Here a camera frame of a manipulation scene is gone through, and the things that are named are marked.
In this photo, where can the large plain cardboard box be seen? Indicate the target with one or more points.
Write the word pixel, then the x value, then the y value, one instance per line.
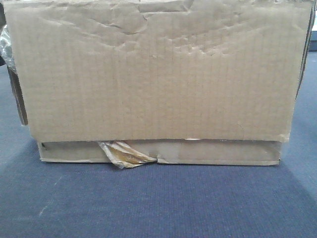
pixel 131 82

